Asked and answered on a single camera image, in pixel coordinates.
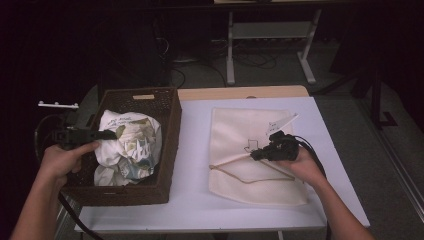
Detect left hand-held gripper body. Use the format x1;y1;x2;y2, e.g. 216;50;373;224
38;100;98;151

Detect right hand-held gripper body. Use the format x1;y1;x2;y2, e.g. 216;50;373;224
263;113;300;162

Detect white printed garment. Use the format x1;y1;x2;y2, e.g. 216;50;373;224
93;109;164;187

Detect cream drawstring laundry bag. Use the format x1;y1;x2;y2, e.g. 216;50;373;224
208;107;310;206

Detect brown wicker basket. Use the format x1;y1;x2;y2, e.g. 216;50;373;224
58;87;183;207

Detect person's left hand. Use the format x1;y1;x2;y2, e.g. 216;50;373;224
39;141;101;184

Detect person's right hand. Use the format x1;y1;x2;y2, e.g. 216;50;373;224
276;146;326;188

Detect white table sheet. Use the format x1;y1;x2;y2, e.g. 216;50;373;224
74;96;371;234

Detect black metal stand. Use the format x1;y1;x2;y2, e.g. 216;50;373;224
352;66;400;130

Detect white metal stand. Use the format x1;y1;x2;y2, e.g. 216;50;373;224
225;9;323;86

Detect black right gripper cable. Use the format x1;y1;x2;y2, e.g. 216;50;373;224
292;134;332;240

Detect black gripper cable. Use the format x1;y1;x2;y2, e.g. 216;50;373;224
292;134;332;240
34;113;103;240

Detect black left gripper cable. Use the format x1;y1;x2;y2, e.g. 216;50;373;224
34;113;103;240

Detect black floor cables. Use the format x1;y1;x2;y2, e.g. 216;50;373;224
170;38;278;88

